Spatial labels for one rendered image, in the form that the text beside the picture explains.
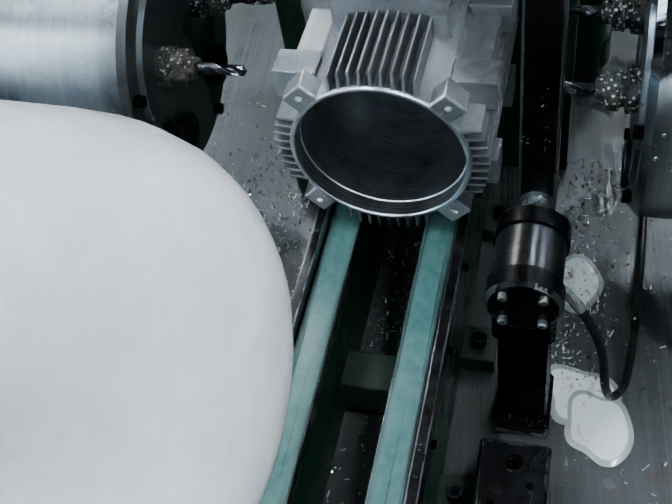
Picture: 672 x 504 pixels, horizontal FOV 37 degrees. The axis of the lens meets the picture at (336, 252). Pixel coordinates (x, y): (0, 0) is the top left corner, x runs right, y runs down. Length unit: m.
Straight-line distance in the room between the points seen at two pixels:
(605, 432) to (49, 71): 0.58
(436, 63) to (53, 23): 0.32
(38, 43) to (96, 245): 0.68
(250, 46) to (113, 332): 1.13
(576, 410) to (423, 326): 0.18
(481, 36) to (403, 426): 0.34
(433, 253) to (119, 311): 0.70
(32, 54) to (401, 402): 0.43
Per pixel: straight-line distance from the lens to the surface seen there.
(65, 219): 0.22
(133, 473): 0.24
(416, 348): 0.85
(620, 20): 0.91
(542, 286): 0.73
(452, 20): 0.86
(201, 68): 0.91
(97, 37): 0.87
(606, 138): 1.17
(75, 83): 0.89
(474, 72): 0.84
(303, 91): 0.82
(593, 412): 0.95
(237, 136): 1.22
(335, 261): 0.91
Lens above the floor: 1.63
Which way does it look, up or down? 50 degrees down
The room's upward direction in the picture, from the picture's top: 12 degrees counter-clockwise
